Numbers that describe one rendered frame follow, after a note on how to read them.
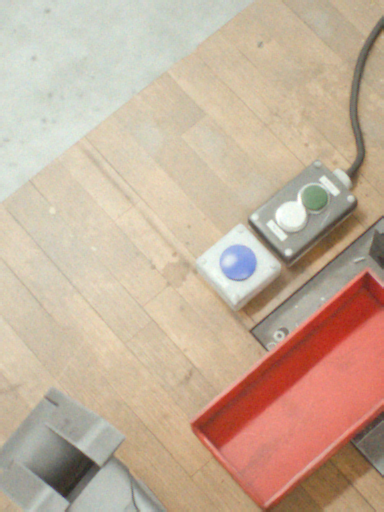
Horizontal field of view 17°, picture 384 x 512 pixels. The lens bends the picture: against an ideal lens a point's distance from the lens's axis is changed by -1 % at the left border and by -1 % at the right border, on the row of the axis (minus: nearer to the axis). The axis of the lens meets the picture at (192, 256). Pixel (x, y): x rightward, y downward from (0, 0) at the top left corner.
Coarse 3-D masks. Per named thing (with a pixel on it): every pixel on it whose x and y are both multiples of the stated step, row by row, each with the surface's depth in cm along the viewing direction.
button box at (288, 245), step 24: (360, 72) 152; (360, 144) 149; (312, 168) 146; (288, 192) 145; (336, 192) 145; (264, 216) 145; (312, 216) 145; (336, 216) 144; (264, 240) 146; (288, 240) 144; (312, 240) 144; (288, 264) 145
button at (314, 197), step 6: (306, 186) 145; (312, 186) 145; (318, 186) 145; (306, 192) 145; (312, 192) 145; (318, 192) 145; (324, 192) 144; (306, 198) 144; (312, 198) 144; (318, 198) 144; (324, 198) 144; (306, 204) 144; (312, 204) 144; (318, 204) 144; (324, 204) 144; (312, 210) 144; (318, 210) 144
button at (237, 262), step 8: (232, 248) 143; (240, 248) 143; (248, 248) 143; (224, 256) 143; (232, 256) 143; (240, 256) 143; (248, 256) 143; (224, 264) 143; (232, 264) 142; (240, 264) 142; (248, 264) 142; (256, 264) 143; (224, 272) 142; (232, 272) 142; (240, 272) 142; (248, 272) 142
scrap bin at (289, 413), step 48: (288, 336) 138; (336, 336) 143; (240, 384) 137; (288, 384) 142; (336, 384) 141; (240, 432) 140; (288, 432) 140; (336, 432) 140; (240, 480) 136; (288, 480) 138
